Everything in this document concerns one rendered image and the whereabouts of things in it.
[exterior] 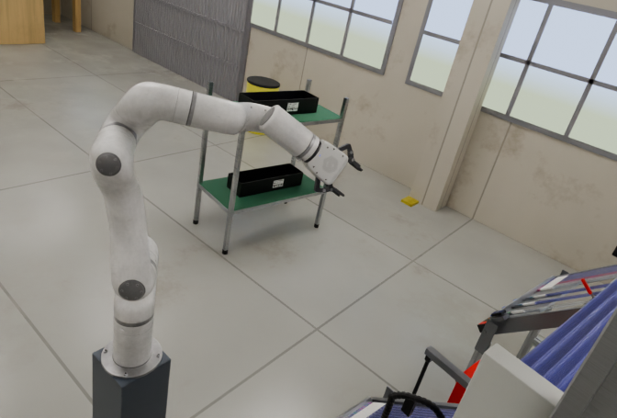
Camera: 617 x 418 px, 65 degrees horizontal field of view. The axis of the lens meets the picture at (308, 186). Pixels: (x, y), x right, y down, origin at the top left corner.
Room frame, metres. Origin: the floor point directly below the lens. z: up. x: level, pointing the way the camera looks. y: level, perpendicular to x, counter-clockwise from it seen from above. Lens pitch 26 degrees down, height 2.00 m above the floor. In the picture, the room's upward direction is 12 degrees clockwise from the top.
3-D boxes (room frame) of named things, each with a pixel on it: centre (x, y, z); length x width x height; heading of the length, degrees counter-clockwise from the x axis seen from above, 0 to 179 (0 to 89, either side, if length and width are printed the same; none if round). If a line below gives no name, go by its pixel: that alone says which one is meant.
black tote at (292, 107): (3.24, 0.32, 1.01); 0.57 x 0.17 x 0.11; 136
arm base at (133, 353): (1.14, 0.45, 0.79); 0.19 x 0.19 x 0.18
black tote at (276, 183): (3.24, 0.32, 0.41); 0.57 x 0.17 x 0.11; 136
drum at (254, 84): (5.29, 0.74, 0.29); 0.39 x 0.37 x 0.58; 55
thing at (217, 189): (3.24, 0.32, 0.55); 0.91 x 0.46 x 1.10; 136
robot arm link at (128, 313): (1.17, 0.46, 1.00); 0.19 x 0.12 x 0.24; 17
